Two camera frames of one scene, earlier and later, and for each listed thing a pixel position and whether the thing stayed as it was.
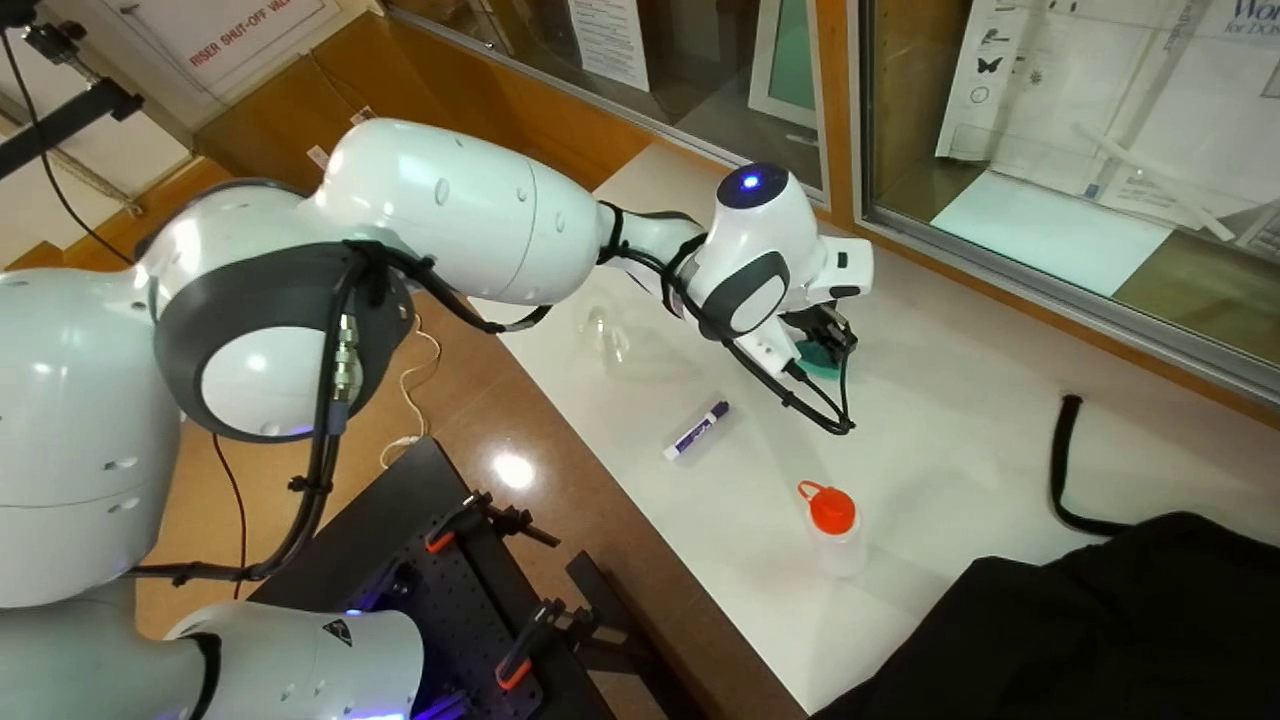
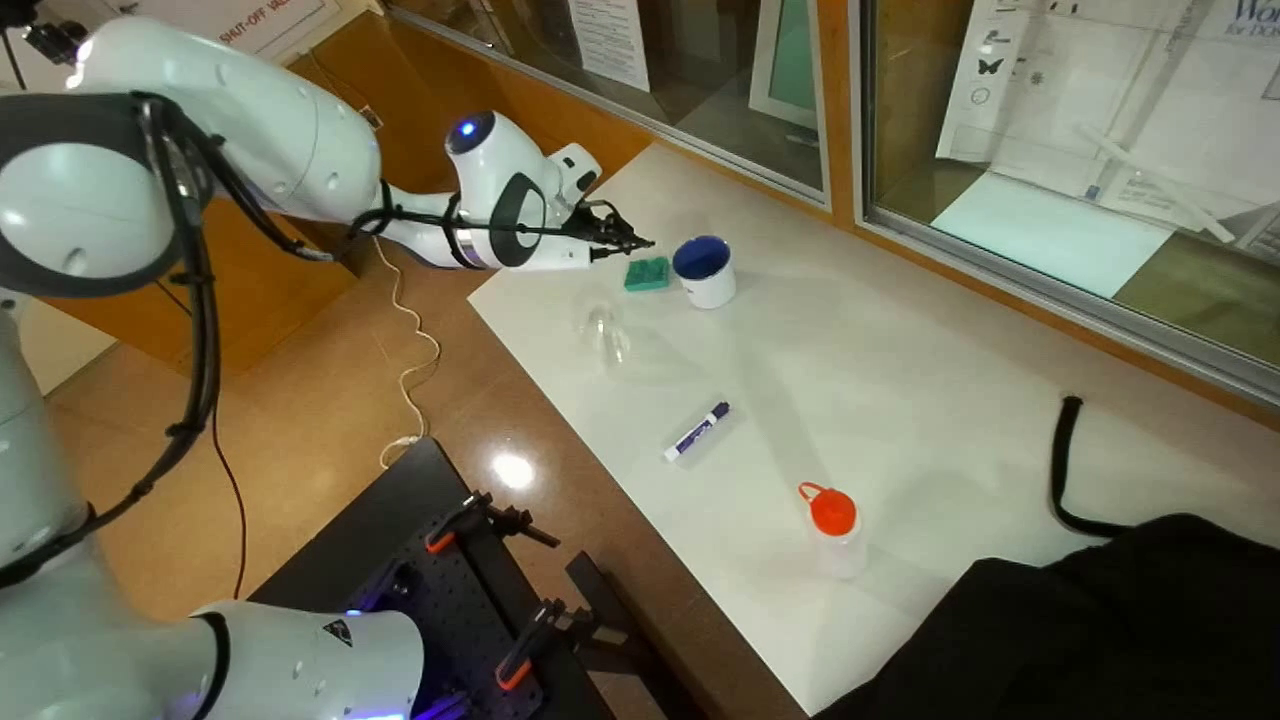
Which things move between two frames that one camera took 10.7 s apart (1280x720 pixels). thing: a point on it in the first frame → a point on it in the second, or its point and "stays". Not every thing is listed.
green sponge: x=817 y=359 → x=645 y=272
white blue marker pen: x=697 y=431 stays
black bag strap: x=1115 y=529 stays
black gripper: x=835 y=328 → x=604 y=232
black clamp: x=480 y=511 stays
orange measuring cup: x=830 y=505 stays
